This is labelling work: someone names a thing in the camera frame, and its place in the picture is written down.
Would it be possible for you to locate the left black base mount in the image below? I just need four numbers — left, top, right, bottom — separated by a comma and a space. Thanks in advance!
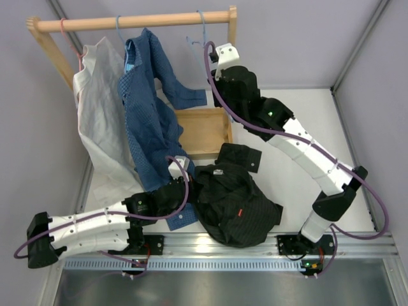
138, 235, 164, 256

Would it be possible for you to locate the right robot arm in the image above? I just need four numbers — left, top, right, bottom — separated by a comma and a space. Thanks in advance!
208, 66, 368, 253

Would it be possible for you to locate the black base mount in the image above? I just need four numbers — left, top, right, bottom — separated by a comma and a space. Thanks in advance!
277, 234, 335, 257
138, 235, 164, 256

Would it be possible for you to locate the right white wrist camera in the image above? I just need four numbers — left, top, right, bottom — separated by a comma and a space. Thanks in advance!
214, 43, 240, 81

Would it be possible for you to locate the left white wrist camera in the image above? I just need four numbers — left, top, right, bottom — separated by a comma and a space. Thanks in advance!
168, 156, 190, 179

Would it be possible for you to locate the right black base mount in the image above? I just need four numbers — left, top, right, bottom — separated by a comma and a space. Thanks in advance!
277, 234, 335, 257

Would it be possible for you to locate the black pinstriped shirt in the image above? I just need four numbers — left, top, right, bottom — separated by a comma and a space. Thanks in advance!
194, 143, 283, 248

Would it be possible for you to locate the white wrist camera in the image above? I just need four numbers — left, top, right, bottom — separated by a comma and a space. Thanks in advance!
168, 156, 190, 179
214, 43, 240, 81

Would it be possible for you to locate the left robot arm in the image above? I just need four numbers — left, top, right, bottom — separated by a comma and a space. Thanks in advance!
27, 176, 194, 269

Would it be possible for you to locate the blue checkered shirt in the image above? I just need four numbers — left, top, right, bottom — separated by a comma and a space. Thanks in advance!
117, 27, 208, 231

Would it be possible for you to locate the aluminium mounting rail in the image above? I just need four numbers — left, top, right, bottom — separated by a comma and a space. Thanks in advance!
63, 231, 398, 259

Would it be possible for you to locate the white shirt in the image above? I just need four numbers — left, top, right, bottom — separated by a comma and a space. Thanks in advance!
73, 37, 143, 205

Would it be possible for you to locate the slotted grey cable duct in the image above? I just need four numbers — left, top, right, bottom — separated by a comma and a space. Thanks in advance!
64, 257, 305, 272

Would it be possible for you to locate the pink wire hanger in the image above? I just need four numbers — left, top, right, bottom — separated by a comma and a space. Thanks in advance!
59, 17, 85, 71

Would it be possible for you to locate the blue hanger under blue shirt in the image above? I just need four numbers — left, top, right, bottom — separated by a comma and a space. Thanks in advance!
115, 15, 129, 73

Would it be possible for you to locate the light blue wire hanger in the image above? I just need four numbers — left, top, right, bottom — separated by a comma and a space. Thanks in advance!
186, 10, 237, 125

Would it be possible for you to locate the wooden clothes rack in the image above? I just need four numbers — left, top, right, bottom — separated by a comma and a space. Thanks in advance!
25, 6, 238, 160

